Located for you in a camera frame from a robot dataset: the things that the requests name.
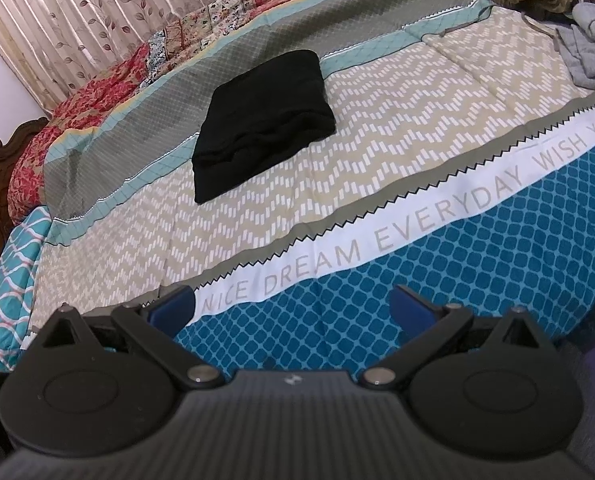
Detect grey garment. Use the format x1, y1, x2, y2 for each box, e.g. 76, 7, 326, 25
552, 0, 595, 96

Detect black pants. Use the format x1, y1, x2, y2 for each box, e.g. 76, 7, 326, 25
191, 49, 337, 206

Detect striped patterned bedsheet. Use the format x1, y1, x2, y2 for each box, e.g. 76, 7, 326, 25
0, 0, 595, 376

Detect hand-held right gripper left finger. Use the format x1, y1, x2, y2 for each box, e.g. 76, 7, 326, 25
40, 285, 223, 390

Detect beige leaf print curtain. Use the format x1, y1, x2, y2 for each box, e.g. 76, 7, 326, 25
0, 0, 308, 116

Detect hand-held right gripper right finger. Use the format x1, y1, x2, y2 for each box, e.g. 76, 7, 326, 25
359, 284, 544, 390

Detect red floral patchwork quilt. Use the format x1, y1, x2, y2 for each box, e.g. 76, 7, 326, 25
7, 0, 338, 221

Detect teal lattice print pillow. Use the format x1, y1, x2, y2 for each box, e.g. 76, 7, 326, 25
0, 205, 53, 373

